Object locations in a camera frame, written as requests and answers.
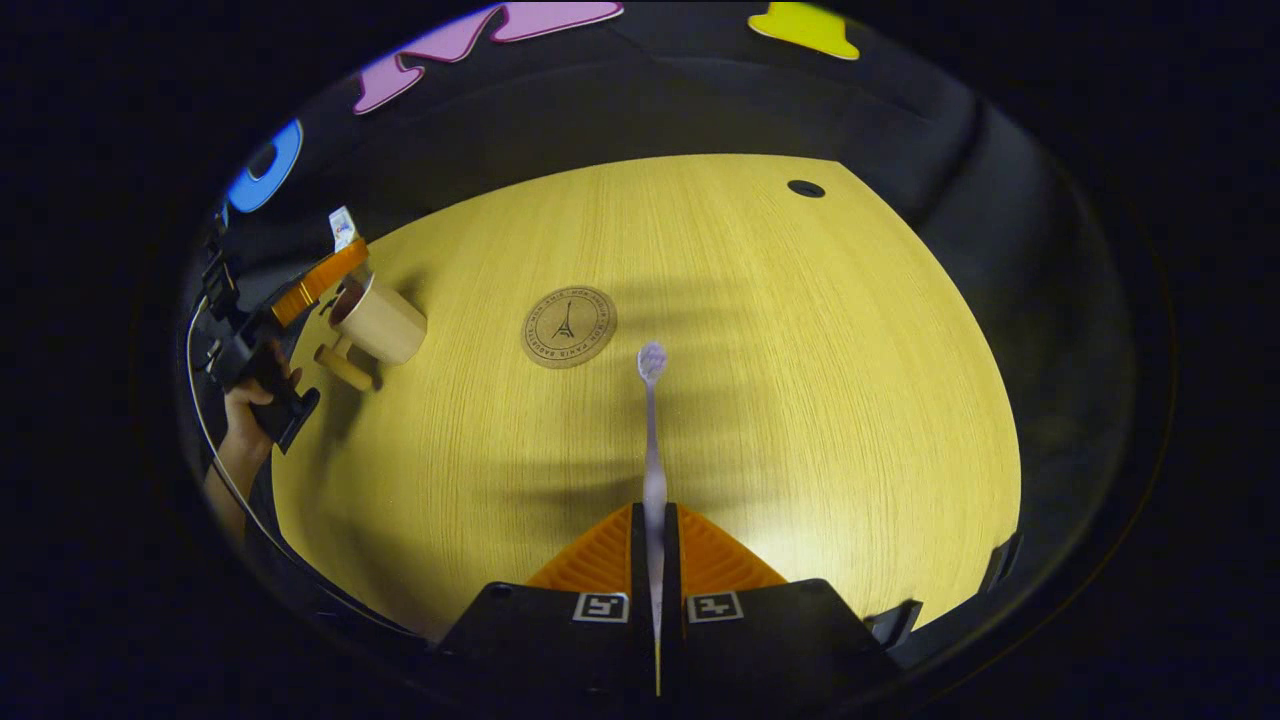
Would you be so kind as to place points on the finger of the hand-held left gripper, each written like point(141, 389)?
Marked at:
point(320, 280)

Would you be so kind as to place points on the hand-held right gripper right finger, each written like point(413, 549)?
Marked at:
point(770, 640)

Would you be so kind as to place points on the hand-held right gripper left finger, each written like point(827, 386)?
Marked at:
point(540, 640)

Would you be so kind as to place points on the beige cup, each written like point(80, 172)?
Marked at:
point(390, 325)

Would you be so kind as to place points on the pale pink toothbrush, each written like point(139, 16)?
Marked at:
point(654, 470)

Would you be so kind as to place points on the round wooden coaster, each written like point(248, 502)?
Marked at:
point(568, 327)

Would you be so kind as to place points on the wooden desktop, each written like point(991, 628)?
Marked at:
point(800, 400)

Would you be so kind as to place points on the black backdrop cloth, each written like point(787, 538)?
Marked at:
point(700, 100)

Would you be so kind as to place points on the black table edge bracket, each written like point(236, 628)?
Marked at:
point(893, 624)
point(1003, 562)

